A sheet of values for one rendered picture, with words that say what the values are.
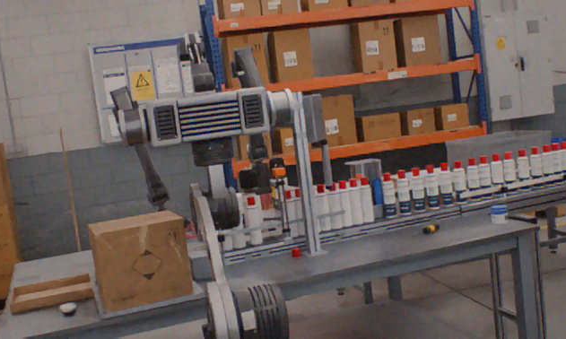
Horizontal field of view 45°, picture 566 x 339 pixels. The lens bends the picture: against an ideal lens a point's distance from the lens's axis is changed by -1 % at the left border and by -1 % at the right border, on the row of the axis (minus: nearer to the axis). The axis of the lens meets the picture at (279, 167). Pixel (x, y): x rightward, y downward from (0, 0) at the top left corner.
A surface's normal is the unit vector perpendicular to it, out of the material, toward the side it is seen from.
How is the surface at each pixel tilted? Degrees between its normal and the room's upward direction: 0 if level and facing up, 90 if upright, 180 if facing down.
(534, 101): 90
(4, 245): 90
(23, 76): 90
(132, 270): 90
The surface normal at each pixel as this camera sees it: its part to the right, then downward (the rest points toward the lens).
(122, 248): 0.36, 0.05
